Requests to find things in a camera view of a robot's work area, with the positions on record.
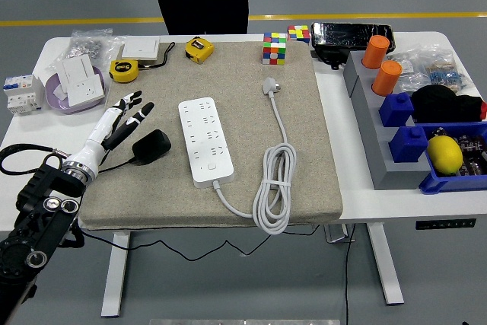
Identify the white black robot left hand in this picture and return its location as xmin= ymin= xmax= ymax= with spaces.
xmin=70 ymin=91 xmax=156 ymax=178

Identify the black power plug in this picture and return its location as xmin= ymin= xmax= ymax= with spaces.
xmin=131 ymin=129 xmax=172 ymax=166

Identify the white power strip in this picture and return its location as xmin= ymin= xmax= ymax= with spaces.
xmin=177 ymin=96 xmax=235 ymax=189

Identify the yellow tape measure grey button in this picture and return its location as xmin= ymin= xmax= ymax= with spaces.
xmin=185 ymin=36 xmax=215 ymax=64

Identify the purple bowl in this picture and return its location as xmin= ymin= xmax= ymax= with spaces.
xmin=44 ymin=65 xmax=107 ymax=116

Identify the yellow tape measure black label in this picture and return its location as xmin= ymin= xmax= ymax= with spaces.
xmin=109 ymin=59 xmax=139 ymax=84

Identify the white circuit breaker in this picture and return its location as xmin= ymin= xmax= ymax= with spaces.
xmin=2 ymin=74 xmax=46 ymax=116

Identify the white table leg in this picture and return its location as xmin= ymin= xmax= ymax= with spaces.
xmin=100 ymin=231 xmax=132 ymax=318
xmin=367 ymin=221 xmax=404 ymax=306

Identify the clear bag of metal parts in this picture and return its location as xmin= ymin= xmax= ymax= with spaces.
xmin=68 ymin=28 xmax=126 ymax=69

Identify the black table control panel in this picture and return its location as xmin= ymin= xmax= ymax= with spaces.
xmin=414 ymin=218 xmax=477 ymax=231

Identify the blue plastic bin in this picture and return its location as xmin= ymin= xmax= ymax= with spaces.
xmin=417 ymin=121 xmax=487 ymax=196

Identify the grey-brown fabric mat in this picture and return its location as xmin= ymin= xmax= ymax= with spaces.
xmin=79 ymin=40 xmax=343 ymax=231

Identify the dark electronic parts pile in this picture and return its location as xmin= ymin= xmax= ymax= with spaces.
xmin=454 ymin=132 xmax=487 ymax=177

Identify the yellow lemon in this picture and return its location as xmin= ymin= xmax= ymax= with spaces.
xmin=425 ymin=135 xmax=464 ymax=177

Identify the grey stepped peg base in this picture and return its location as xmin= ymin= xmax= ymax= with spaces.
xmin=342 ymin=50 xmax=433 ymax=192

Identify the blue peg block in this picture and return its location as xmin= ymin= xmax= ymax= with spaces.
xmin=387 ymin=126 xmax=429 ymax=164
xmin=378 ymin=91 xmax=415 ymax=128

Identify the large colourful puzzle cube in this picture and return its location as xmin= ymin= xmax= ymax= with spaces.
xmin=261 ymin=31 xmax=288 ymax=66

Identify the black cloth bundle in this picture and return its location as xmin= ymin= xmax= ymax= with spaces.
xmin=409 ymin=84 xmax=485 ymax=124

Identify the small colourful puzzle cube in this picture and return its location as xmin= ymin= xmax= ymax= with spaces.
xmin=286 ymin=24 xmax=310 ymax=45

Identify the black device stand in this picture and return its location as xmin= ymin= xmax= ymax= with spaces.
xmin=312 ymin=47 xmax=349 ymax=71

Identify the clear bag of blue clips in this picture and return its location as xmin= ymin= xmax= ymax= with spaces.
xmin=422 ymin=53 xmax=473 ymax=96

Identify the orange cylinder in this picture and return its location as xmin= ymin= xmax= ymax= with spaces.
xmin=361 ymin=34 xmax=390 ymax=69
xmin=371 ymin=60 xmax=403 ymax=97

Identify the clear bag of small parts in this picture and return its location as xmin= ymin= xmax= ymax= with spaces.
xmin=390 ymin=45 xmax=431 ymax=92

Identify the black cracked glossy device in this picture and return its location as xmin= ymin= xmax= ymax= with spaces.
xmin=310 ymin=22 xmax=396 ymax=52

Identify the white wall socket panel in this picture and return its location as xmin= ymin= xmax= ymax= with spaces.
xmin=66 ymin=75 xmax=106 ymax=108

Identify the white wall switch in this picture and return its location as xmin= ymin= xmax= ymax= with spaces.
xmin=120 ymin=35 xmax=161 ymax=62

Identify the black tape measure strap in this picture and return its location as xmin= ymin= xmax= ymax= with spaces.
xmin=138 ymin=41 xmax=177 ymax=71

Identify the black hanging cable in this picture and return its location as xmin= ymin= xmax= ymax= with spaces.
xmin=343 ymin=224 xmax=357 ymax=325

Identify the thin black plug cord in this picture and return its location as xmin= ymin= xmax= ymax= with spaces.
xmin=78 ymin=157 xmax=320 ymax=263

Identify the silver metal bracket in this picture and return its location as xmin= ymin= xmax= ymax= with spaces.
xmin=323 ymin=224 xmax=355 ymax=244

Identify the white power strip cord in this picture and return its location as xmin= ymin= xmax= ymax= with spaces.
xmin=213 ymin=76 xmax=298 ymax=236

